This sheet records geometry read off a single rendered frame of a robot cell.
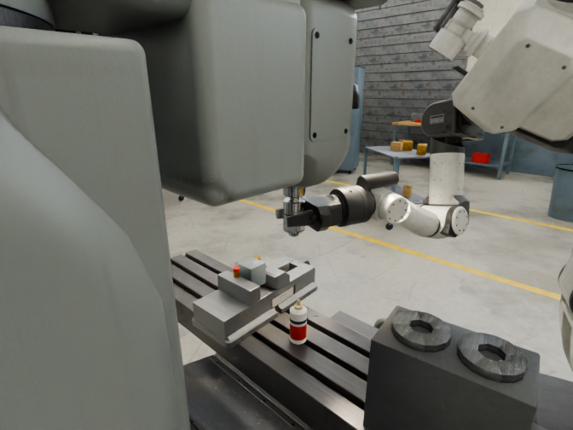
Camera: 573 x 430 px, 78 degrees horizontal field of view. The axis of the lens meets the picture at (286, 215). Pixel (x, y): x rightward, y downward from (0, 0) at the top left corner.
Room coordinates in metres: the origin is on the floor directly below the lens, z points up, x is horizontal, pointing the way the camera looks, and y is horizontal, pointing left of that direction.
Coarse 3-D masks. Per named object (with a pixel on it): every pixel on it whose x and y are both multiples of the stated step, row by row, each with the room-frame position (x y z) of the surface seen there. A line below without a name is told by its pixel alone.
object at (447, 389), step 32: (416, 320) 0.49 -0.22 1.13; (384, 352) 0.45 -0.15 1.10; (416, 352) 0.43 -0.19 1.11; (448, 352) 0.43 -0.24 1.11; (480, 352) 0.43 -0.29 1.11; (512, 352) 0.41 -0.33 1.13; (384, 384) 0.44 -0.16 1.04; (416, 384) 0.41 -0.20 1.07; (448, 384) 0.39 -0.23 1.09; (480, 384) 0.37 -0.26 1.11; (512, 384) 0.37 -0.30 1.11; (384, 416) 0.44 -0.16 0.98; (416, 416) 0.41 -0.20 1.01; (448, 416) 0.39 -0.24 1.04; (480, 416) 0.36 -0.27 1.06; (512, 416) 0.34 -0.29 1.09
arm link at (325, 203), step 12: (336, 192) 0.76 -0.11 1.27; (348, 192) 0.75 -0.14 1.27; (312, 204) 0.70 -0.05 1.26; (324, 204) 0.71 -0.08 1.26; (336, 204) 0.71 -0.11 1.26; (348, 204) 0.72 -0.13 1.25; (360, 204) 0.73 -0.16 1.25; (324, 216) 0.67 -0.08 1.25; (336, 216) 0.71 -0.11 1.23; (348, 216) 0.72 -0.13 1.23; (360, 216) 0.73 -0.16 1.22; (312, 228) 0.70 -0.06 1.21; (324, 228) 0.68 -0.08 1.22
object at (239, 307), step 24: (288, 264) 0.96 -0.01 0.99; (240, 288) 0.75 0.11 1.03; (264, 288) 0.80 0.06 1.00; (288, 288) 0.84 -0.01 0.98; (312, 288) 0.90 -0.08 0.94; (216, 312) 0.70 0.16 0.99; (240, 312) 0.71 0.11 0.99; (264, 312) 0.77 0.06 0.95; (216, 336) 0.68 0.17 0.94; (240, 336) 0.68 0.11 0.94
